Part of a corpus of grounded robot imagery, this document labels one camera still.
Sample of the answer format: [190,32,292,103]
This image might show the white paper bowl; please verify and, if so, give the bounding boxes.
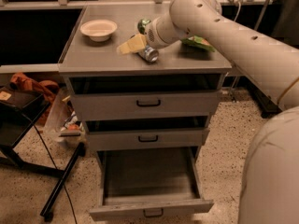
[80,20,118,42]

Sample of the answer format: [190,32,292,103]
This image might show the middle grey drawer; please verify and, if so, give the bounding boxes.
[86,116,209,150]

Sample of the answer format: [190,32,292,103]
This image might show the white power cable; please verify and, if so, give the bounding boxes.
[233,2,243,22]

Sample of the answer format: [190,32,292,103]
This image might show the top grey drawer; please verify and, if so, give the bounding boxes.
[70,74,222,121]

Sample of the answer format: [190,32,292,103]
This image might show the metal pole stand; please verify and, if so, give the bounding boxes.
[254,0,270,31]

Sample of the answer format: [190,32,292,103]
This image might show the green soda can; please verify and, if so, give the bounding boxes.
[137,19,151,35]

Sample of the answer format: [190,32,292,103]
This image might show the black floor cable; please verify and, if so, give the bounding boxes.
[18,109,78,224]

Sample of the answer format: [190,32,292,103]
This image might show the blue silver redbull can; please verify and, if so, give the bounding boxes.
[138,45,159,63]

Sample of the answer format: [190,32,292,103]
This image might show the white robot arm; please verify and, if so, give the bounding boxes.
[117,0,299,224]

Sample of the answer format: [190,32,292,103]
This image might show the clear plastic bag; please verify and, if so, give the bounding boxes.
[44,87,86,147]

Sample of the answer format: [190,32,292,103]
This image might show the grey drawer cabinet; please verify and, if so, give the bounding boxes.
[59,4,231,154]

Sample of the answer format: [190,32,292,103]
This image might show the green chip bag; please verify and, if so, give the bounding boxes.
[181,35,216,52]

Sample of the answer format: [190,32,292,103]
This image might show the orange cloth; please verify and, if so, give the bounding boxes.
[8,73,60,125]

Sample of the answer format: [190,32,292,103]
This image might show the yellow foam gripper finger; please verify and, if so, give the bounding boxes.
[117,34,147,54]

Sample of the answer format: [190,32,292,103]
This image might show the bottom grey drawer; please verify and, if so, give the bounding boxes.
[90,147,213,221]

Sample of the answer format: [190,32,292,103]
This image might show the grey drawer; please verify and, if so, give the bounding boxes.
[90,147,213,221]
[86,116,209,150]
[70,74,222,121]

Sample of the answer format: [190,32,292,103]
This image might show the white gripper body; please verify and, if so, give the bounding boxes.
[145,13,184,49]

